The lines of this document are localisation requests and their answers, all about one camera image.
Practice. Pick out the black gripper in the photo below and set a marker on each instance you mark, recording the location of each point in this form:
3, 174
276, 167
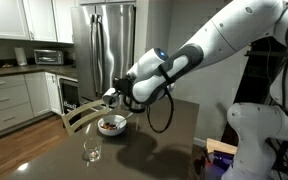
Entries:
124, 87

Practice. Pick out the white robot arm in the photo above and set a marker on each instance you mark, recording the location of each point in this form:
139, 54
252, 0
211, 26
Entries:
244, 20

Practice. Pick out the white bowl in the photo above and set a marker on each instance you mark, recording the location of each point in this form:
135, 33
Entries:
112, 132

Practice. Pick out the metal spoon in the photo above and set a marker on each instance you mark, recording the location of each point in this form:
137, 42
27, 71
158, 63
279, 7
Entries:
126, 117

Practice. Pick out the brown mixed nuts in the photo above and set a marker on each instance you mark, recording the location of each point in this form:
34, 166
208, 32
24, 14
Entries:
108, 126

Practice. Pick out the stainless steel refrigerator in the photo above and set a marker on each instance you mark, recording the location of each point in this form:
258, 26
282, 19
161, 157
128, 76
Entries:
110, 50

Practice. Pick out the black under-counter wine cooler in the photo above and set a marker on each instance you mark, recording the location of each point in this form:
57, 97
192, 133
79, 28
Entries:
70, 96

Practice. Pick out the cream wooden chair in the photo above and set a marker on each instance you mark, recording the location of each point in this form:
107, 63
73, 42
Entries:
67, 125

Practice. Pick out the clear glass tumbler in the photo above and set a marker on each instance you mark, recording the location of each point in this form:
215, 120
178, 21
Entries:
92, 150

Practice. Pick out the silver toaster oven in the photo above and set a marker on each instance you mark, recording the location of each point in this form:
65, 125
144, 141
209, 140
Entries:
49, 57

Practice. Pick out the white base cabinet doors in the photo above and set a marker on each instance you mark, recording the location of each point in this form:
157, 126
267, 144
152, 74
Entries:
39, 93

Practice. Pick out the dark kitchen countertop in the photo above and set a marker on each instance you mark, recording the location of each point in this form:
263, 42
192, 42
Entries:
24, 69

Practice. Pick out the white paper towel roll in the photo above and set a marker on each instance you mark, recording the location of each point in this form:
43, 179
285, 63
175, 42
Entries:
20, 56

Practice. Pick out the light wooden base board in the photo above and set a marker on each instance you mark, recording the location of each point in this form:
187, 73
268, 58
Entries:
217, 145

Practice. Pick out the white drawer cabinet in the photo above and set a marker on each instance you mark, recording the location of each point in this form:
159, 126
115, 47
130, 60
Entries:
4, 100

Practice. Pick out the black clamp with orange grip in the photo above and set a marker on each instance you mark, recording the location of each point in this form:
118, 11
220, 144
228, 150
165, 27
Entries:
208, 162

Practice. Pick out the white upper kitchen cabinets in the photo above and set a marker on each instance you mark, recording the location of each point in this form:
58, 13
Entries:
4, 16

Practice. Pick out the black shelf rack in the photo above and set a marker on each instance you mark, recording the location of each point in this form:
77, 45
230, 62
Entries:
254, 83

